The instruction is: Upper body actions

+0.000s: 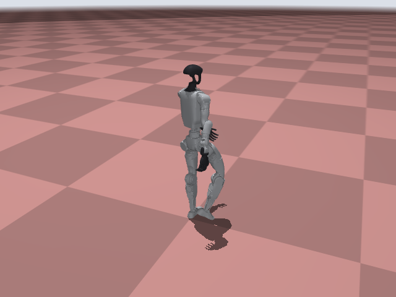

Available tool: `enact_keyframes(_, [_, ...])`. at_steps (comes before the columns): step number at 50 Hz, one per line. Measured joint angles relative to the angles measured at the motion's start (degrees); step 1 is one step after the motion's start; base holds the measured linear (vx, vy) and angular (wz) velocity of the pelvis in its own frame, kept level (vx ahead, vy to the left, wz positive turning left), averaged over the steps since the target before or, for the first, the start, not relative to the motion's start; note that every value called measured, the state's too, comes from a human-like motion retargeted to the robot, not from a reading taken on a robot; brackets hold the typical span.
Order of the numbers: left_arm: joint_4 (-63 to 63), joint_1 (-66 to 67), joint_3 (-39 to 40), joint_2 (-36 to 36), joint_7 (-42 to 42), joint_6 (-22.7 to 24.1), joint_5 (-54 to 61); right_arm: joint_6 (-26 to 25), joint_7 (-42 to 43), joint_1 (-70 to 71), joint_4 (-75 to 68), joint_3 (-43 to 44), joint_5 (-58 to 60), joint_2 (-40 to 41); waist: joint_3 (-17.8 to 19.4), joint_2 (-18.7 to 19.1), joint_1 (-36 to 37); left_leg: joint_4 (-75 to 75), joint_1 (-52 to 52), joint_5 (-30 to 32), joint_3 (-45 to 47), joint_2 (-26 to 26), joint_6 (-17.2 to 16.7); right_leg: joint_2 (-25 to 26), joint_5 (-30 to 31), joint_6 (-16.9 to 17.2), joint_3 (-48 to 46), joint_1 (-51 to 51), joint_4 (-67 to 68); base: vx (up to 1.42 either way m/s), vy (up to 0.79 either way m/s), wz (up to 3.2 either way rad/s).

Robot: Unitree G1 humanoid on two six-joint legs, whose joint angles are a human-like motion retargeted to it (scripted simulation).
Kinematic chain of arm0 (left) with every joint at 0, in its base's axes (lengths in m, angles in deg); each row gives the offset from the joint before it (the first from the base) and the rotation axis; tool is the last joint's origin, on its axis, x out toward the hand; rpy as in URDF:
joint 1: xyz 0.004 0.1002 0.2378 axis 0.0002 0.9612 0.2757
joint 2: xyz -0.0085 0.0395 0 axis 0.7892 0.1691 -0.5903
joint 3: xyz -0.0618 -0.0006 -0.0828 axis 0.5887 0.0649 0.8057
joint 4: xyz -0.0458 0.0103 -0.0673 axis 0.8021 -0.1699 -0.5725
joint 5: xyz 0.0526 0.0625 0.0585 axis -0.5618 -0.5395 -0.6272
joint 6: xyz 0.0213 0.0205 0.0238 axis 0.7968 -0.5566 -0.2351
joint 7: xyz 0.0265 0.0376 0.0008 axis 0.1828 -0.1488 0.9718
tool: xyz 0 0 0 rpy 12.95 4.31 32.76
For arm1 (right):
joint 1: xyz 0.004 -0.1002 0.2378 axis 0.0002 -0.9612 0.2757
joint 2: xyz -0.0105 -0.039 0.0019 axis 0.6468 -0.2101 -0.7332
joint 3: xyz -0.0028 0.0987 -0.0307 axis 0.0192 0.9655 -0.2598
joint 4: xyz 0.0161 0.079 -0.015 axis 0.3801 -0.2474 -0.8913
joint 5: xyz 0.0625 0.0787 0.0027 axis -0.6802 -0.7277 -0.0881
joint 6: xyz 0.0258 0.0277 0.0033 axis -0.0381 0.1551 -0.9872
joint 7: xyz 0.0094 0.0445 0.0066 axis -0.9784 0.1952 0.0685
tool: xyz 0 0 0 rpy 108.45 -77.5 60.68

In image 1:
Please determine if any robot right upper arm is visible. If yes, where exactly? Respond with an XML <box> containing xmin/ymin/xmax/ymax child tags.
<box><xmin>197</xmin><ymin>93</ymin><xmax>213</xmax><ymax>128</ymax></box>

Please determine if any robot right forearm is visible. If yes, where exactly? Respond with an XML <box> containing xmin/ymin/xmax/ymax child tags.
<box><xmin>200</xmin><ymin>121</ymin><xmax>212</xmax><ymax>153</ymax></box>

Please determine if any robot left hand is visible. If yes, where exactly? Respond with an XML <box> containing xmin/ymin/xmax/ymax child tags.
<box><xmin>200</xmin><ymin>127</ymin><xmax>218</xmax><ymax>141</ymax></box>

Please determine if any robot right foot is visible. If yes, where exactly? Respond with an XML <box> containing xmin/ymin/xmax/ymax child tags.
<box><xmin>196</xmin><ymin>208</ymin><xmax>215</xmax><ymax>220</ymax></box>

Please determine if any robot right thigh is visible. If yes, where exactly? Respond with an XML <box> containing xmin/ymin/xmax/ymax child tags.
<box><xmin>198</xmin><ymin>142</ymin><xmax>225</xmax><ymax>182</ymax></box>

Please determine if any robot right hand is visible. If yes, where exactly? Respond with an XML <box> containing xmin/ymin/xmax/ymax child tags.
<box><xmin>196</xmin><ymin>147</ymin><xmax>209</xmax><ymax>172</ymax></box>

